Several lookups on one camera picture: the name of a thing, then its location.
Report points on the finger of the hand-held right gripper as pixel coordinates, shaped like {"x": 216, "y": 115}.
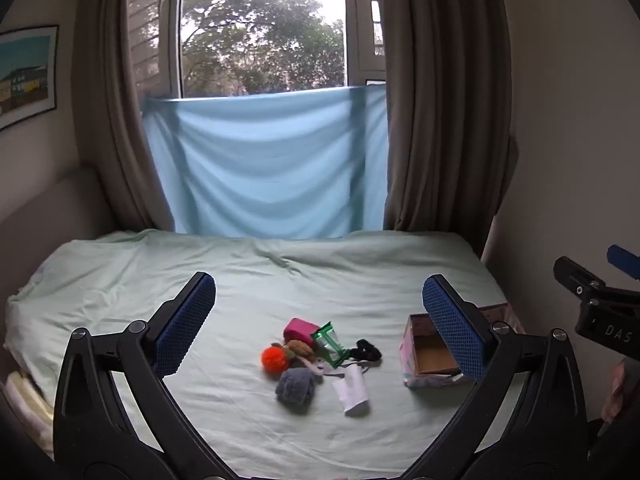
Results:
{"x": 575, "y": 275}
{"x": 625, "y": 260}

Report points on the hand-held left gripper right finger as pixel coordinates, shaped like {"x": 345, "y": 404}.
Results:
{"x": 452, "y": 330}

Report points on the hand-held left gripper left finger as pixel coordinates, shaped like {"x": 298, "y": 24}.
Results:
{"x": 185, "y": 325}

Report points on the patterned cardboard box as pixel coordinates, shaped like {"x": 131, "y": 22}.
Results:
{"x": 430, "y": 357}

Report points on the black scrunchie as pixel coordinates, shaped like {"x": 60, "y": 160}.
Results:
{"x": 367, "y": 350}

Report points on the orange pom-pom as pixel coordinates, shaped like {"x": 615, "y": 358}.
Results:
{"x": 275, "y": 358}

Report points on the pink pouch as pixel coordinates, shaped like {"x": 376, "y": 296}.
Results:
{"x": 299, "y": 330}

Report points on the white packet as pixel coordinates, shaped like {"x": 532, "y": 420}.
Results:
{"x": 352, "y": 390}

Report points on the brown plush toy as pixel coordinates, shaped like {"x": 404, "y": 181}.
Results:
{"x": 301, "y": 349}

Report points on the green clear pouch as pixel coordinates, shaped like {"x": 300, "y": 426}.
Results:
{"x": 328, "y": 344}

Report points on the person's right hand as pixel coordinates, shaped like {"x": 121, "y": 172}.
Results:
{"x": 620, "y": 390}

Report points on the bed with green sheet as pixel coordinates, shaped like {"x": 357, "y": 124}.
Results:
{"x": 250, "y": 285}

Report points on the folded pale cloth stack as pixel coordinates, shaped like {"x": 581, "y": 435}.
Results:
{"x": 27, "y": 400}

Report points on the beige headboard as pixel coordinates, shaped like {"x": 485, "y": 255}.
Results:
{"x": 45, "y": 220}

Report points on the light blue hanging cloth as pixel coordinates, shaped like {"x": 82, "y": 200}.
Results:
{"x": 260, "y": 160}

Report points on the brown curtain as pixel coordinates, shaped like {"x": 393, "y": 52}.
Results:
{"x": 440, "y": 110}
{"x": 110, "y": 110}

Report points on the window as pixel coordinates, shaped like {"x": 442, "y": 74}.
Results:
{"x": 260, "y": 25}

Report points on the framed wall picture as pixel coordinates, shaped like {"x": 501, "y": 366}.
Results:
{"x": 25, "y": 75}

